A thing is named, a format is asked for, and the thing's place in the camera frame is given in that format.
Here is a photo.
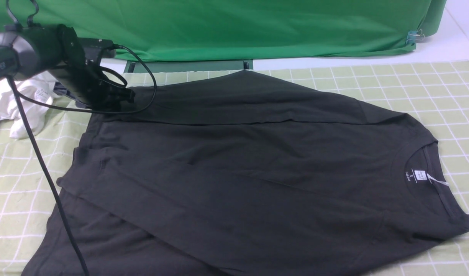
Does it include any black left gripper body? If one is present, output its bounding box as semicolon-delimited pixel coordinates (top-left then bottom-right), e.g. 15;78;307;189
49;25;135;112

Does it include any dark gray long-sleeve shirt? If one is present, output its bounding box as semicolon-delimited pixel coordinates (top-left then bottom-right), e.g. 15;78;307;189
21;70;469;276

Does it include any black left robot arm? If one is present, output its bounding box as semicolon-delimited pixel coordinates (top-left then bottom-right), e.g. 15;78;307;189
0;24;135;112

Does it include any crumpled white shirt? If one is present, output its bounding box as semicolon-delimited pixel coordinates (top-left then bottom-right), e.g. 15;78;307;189
0;72;62;139

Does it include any green backdrop cloth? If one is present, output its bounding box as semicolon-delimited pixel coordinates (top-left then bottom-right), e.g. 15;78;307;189
0;0;447;62

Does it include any blue binder clip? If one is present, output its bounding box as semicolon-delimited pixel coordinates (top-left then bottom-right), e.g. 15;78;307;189
405;29;425;45

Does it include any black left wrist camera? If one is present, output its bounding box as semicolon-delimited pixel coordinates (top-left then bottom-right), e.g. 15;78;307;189
79;37;116;65

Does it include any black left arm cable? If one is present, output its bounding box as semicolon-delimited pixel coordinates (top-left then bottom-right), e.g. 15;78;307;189
5;0;157;276

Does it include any dark green metal frame base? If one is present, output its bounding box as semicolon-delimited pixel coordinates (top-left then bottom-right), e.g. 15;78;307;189
145;59;253;73

